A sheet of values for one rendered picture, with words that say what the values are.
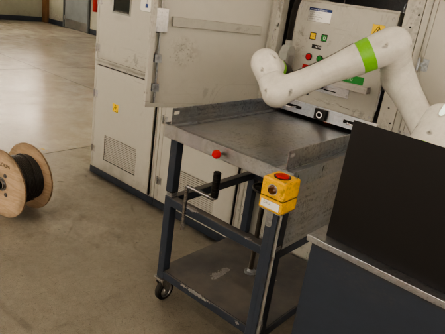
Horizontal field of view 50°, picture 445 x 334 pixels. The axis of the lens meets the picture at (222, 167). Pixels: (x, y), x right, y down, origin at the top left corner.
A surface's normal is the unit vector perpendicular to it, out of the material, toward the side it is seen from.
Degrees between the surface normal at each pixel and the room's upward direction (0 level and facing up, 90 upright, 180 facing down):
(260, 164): 90
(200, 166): 90
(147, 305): 0
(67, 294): 0
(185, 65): 90
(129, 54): 90
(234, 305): 0
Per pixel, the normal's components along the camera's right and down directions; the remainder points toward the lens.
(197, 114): 0.75, 0.33
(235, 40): 0.47, 0.37
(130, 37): -0.65, 0.18
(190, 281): 0.14, -0.93
